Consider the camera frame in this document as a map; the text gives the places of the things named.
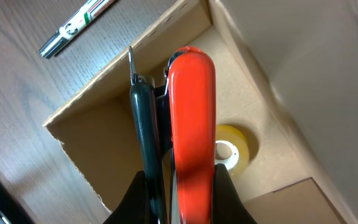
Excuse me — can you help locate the cardboard box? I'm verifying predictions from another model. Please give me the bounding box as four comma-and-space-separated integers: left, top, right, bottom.
45, 0, 358, 223

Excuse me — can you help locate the yellow clear tape roll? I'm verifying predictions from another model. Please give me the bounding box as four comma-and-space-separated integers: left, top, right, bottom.
214, 124, 250, 177

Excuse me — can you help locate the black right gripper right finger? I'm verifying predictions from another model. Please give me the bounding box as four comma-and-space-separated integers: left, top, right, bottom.
211, 164, 257, 224

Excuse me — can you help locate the black whiteboard marker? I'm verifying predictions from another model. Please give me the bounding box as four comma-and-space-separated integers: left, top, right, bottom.
39, 0, 116, 59

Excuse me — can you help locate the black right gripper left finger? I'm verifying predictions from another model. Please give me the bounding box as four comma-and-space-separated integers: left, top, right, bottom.
103, 170, 150, 224

